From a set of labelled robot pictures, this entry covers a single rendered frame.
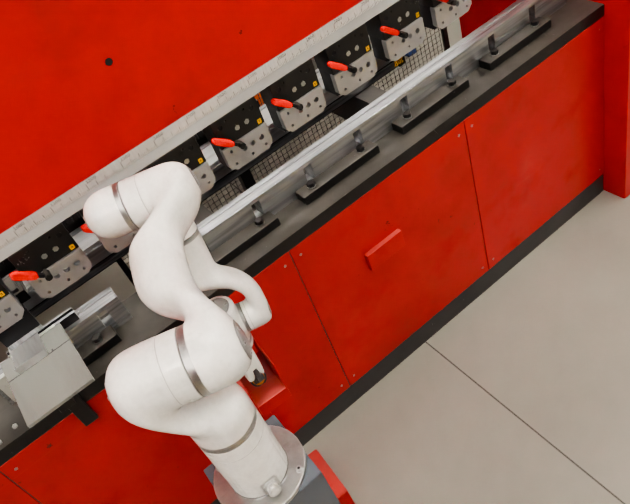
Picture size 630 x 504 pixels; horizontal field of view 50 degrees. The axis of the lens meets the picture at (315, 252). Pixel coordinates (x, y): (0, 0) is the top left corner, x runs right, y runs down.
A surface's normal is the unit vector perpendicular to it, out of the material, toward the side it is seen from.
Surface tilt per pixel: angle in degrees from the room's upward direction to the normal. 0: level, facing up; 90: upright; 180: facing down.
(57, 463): 90
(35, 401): 0
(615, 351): 0
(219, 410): 30
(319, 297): 90
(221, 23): 90
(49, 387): 0
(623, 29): 90
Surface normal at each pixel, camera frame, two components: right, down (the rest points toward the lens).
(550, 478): -0.29, -0.69
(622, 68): -0.77, 0.58
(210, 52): 0.57, 0.44
